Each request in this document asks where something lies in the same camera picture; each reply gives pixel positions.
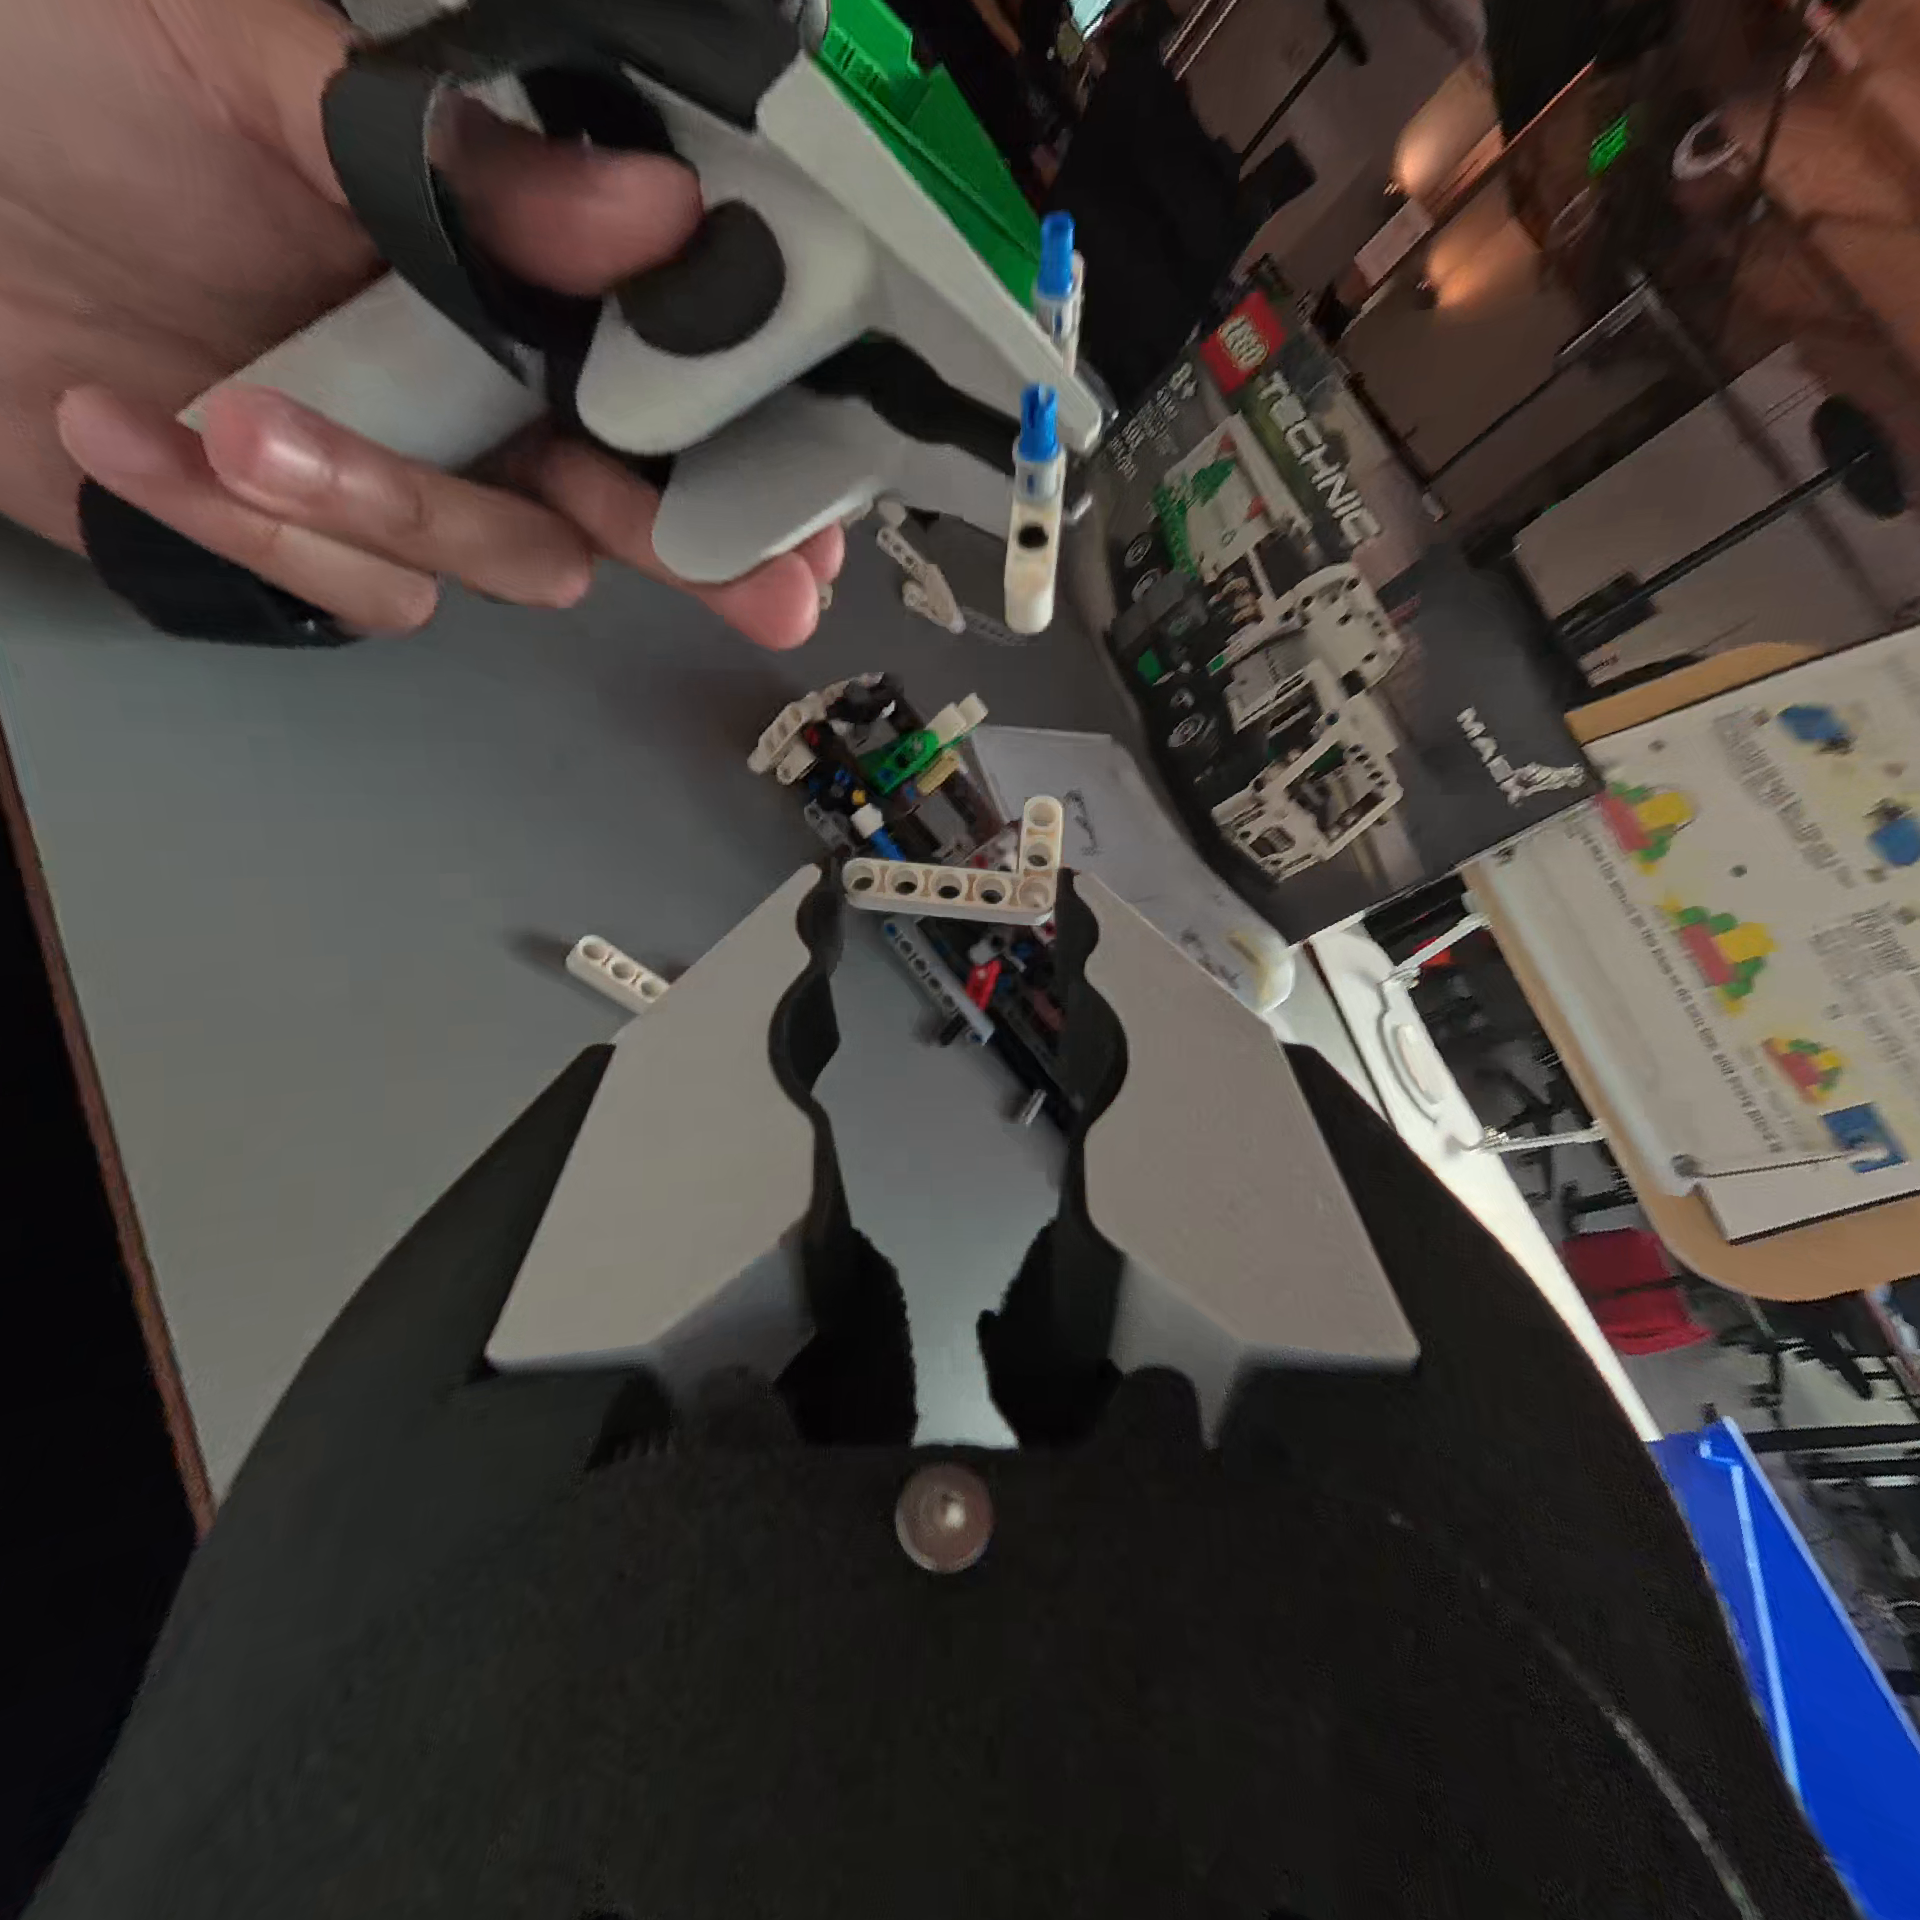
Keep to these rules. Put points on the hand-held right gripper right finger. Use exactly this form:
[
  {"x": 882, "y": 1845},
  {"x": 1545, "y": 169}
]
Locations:
[{"x": 1244, "y": 1201}]

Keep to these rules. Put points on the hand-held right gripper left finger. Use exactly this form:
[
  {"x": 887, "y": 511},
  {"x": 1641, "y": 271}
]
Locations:
[{"x": 661, "y": 1201}]

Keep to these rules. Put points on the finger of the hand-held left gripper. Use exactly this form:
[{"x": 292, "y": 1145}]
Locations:
[
  {"x": 930, "y": 283},
  {"x": 779, "y": 511}
]

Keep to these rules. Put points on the blue lego pin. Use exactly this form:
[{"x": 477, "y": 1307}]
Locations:
[
  {"x": 1059, "y": 255},
  {"x": 1039, "y": 421}
]

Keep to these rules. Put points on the lego instruction booklet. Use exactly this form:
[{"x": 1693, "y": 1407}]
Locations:
[{"x": 1140, "y": 809}]

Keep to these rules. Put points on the white angled lego liftarm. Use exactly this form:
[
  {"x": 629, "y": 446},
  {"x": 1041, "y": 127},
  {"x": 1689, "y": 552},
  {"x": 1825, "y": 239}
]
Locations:
[{"x": 930, "y": 888}]

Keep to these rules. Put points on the group of white lego pieces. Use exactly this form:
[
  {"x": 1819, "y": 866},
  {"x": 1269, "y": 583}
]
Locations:
[{"x": 930, "y": 592}]

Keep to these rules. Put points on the short white lego beam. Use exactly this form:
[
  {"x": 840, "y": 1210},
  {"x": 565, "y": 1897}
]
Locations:
[{"x": 616, "y": 966}]

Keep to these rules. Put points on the long grey lego beam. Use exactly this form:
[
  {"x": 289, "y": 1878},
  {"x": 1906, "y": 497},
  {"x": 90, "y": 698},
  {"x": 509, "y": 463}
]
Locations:
[{"x": 997, "y": 626}]

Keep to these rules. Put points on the partly built lego truck chassis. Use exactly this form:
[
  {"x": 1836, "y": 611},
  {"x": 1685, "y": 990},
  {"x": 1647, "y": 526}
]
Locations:
[{"x": 900, "y": 763}]

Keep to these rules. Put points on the lego set box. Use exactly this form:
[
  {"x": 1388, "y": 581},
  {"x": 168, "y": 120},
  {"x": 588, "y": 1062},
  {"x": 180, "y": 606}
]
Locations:
[{"x": 1320, "y": 630}]

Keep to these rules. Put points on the person's left hand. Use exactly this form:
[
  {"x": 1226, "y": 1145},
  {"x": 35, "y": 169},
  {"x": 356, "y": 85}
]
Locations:
[{"x": 149, "y": 225}]

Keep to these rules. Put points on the green plastic bin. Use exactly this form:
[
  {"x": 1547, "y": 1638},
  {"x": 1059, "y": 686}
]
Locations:
[{"x": 921, "y": 105}]

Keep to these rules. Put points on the white monitor stand base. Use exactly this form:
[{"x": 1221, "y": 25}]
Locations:
[{"x": 1418, "y": 1058}]

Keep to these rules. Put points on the red chair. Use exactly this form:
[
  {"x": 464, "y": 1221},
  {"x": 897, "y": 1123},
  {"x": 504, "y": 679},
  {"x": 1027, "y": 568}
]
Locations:
[{"x": 1634, "y": 1289}]

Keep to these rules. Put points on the printed sheet coloured bricks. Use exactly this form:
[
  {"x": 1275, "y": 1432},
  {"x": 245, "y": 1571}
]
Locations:
[{"x": 1770, "y": 931}]

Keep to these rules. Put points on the large blue plastic bin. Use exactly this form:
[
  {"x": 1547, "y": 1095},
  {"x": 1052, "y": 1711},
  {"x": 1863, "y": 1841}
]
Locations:
[{"x": 1799, "y": 1651}]

